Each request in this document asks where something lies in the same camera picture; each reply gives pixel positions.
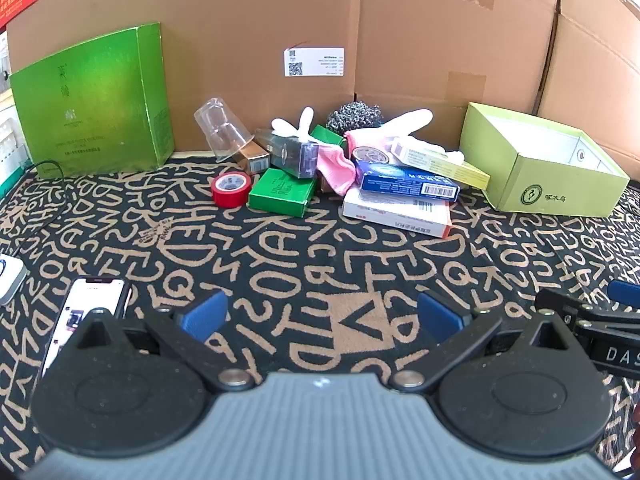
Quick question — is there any dark shiny box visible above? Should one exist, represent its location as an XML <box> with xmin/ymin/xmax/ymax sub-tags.
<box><xmin>254</xmin><ymin>128</ymin><xmax>320</xmax><ymax>180</ymax></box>

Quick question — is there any white device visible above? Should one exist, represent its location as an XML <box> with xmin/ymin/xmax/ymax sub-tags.
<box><xmin>0</xmin><ymin>254</ymin><xmax>29</xmax><ymax>306</ymax></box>

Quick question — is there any blue box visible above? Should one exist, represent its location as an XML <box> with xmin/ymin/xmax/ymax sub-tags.
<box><xmin>354</xmin><ymin>159</ymin><xmax>461</xmax><ymax>205</ymax></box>

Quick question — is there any light green box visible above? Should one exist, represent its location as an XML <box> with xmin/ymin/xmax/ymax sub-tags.
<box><xmin>459</xmin><ymin>102</ymin><xmax>631</xmax><ymax>219</ymax></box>

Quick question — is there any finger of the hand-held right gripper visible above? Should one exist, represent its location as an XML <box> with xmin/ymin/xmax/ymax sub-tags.
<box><xmin>607</xmin><ymin>280</ymin><xmax>640</xmax><ymax>308</ymax></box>
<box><xmin>535</xmin><ymin>287</ymin><xmax>640</xmax><ymax>330</ymax></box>

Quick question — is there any black mat with tan letters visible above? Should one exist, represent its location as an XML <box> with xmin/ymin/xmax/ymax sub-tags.
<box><xmin>0</xmin><ymin>150</ymin><xmax>640</xmax><ymax>480</ymax></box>

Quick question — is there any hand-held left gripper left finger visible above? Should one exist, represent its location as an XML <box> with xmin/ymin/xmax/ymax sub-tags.
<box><xmin>75</xmin><ymin>290</ymin><xmax>256</xmax><ymax>394</ymax></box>

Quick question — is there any tall green gift box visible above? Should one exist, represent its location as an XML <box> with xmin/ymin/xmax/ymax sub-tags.
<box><xmin>10</xmin><ymin>22</ymin><xmax>175</xmax><ymax>177</ymax></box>

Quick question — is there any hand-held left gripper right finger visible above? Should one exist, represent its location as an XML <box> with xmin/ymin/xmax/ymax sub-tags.
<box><xmin>391</xmin><ymin>291</ymin><xmax>575</xmax><ymax>394</ymax></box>

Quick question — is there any small green box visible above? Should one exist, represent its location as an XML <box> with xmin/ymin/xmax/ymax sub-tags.
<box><xmin>248</xmin><ymin>167</ymin><xmax>317</xmax><ymax>219</ymax></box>
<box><xmin>309</xmin><ymin>125</ymin><xmax>347</xmax><ymax>149</ymax></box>

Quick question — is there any white and red medicine box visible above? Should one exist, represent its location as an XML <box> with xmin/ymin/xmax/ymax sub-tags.
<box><xmin>342</xmin><ymin>187</ymin><xmax>453</xmax><ymax>239</ymax></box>

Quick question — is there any small gold box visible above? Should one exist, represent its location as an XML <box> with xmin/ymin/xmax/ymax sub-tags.
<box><xmin>234</xmin><ymin>140</ymin><xmax>271</xmax><ymax>175</ymax></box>

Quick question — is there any smartphone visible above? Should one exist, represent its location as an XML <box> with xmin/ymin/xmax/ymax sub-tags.
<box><xmin>40</xmin><ymin>276</ymin><xmax>132</xmax><ymax>379</ymax></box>

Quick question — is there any clear plastic cup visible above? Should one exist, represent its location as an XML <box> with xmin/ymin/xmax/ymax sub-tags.
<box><xmin>194</xmin><ymin>97</ymin><xmax>254</xmax><ymax>163</ymax></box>

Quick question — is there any white glove with pink cuff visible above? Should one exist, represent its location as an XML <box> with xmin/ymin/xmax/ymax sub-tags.
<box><xmin>344</xmin><ymin>109</ymin><xmax>465</xmax><ymax>162</ymax></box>
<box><xmin>271</xmin><ymin>107</ymin><xmax>359</xmax><ymax>197</ymax></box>

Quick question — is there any red tape roll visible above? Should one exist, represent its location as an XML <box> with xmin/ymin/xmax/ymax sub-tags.
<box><xmin>211</xmin><ymin>171</ymin><xmax>253</xmax><ymax>209</ymax></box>

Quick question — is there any large labelled cardboard box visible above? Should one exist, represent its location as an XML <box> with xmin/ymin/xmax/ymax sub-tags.
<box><xmin>6</xmin><ymin>0</ymin><xmax>562</xmax><ymax>157</ymax></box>

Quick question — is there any steel wool scrubber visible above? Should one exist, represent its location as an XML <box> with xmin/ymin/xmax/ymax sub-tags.
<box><xmin>326</xmin><ymin>101</ymin><xmax>385</xmax><ymax>134</ymax></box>

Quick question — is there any white and yellow medicine box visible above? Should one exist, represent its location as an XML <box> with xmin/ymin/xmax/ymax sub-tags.
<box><xmin>390</xmin><ymin>137</ymin><xmax>492</xmax><ymax>191</ymax></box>

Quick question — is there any round tin can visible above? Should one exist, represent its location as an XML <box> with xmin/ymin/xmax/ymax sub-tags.
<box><xmin>352</xmin><ymin>146</ymin><xmax>392</xmax><ymax>166</ymax></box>

